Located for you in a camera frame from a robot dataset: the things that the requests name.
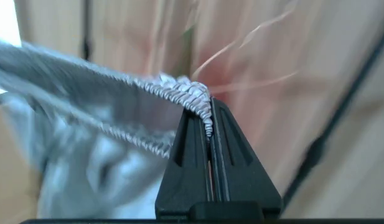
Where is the pink clothes hanger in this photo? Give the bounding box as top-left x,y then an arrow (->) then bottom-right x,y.
191,7 -> 300,94

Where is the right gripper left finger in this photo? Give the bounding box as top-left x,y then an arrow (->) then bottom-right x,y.
154,108 -> 213,219

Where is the pale grey garment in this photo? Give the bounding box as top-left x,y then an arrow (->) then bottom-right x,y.
0,39 -> 214,219

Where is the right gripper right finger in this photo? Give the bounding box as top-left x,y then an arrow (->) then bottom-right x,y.
210,96 -> 283,219

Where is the black clothes rack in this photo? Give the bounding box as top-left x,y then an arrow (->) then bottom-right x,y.
81,0 -> 384,208

